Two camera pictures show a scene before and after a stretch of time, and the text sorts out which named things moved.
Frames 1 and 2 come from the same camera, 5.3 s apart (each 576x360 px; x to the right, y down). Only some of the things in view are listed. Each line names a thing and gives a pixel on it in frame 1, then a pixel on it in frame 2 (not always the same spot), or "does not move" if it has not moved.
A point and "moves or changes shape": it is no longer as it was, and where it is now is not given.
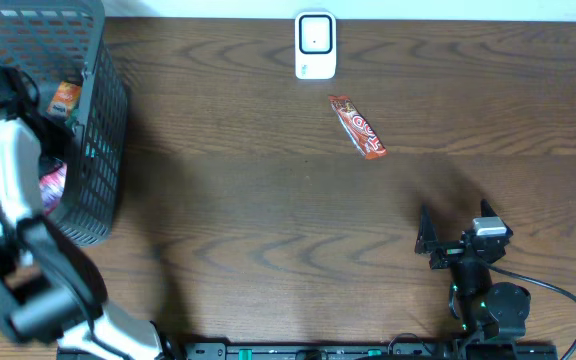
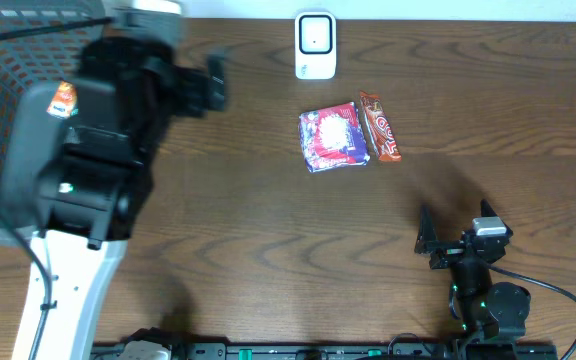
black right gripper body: x=448 y=254 does not move
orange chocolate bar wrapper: x=362 y=134 → x=380 y=128
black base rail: x=357 y=350 does not move
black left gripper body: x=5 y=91 → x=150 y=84
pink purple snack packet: x=51 y=188 moves or changes shape
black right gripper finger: x=427 y=234 does not move
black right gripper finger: x=486 y=209 does not move
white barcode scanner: x=315 y=45 does not move
